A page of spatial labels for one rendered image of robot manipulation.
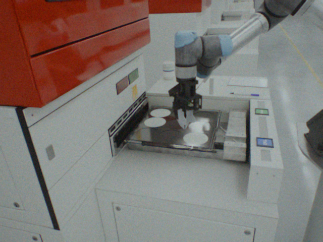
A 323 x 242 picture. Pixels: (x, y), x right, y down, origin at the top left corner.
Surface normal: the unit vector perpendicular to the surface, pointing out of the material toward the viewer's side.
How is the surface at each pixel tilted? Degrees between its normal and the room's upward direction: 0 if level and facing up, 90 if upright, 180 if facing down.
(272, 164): 0
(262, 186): 90
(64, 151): 90
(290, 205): 0
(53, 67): 90
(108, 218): 90
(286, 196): 0
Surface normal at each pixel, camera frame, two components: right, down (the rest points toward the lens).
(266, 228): -0.28, 0.45
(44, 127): 0.96, 0.08
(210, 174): -0.05, -0.89
